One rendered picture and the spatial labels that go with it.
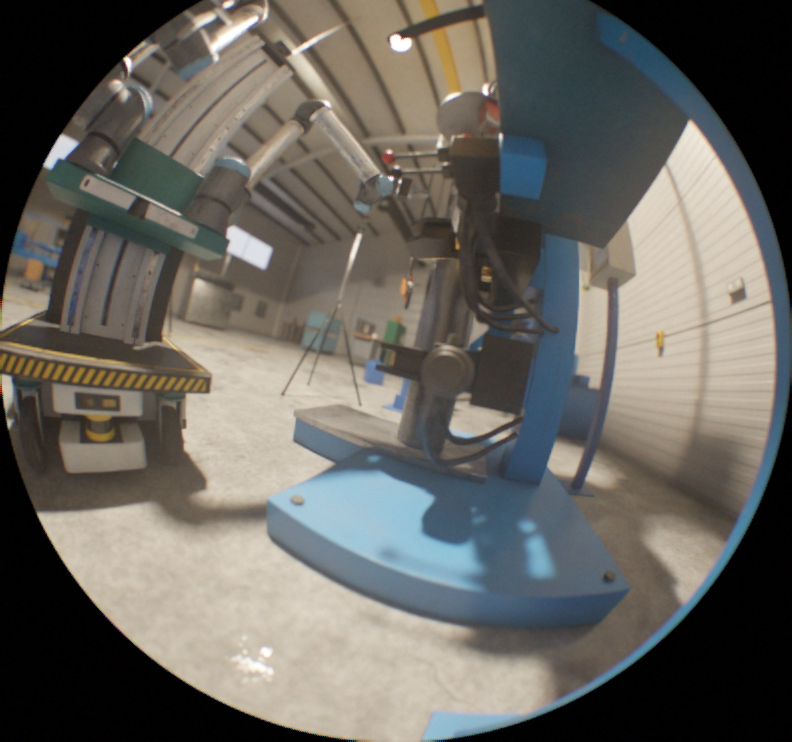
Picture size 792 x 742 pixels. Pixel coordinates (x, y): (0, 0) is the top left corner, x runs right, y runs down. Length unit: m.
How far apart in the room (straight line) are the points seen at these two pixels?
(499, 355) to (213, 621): 0.86
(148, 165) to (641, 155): 1.30
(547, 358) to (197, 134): 1.60
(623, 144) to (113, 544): 1.30
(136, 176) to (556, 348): 1.55
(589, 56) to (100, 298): 1.30
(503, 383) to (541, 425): 0.36
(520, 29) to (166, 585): 1.08
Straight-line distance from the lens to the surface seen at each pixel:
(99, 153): 0.82
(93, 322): 0.99
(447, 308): 0.96
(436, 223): 0.89
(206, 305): 8.39
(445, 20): 0.58
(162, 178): 0.97
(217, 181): 0.87
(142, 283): 0.94
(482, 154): 0.58
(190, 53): 0.68
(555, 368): 0.97
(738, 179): 0.24
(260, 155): 1.17
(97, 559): 0.65
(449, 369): 0.48
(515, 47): 0.54
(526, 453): 0.99
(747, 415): 2.00
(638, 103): 0.63
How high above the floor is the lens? 0.49
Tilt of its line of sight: 3 degrees up
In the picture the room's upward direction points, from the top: 13 degrees clockwise
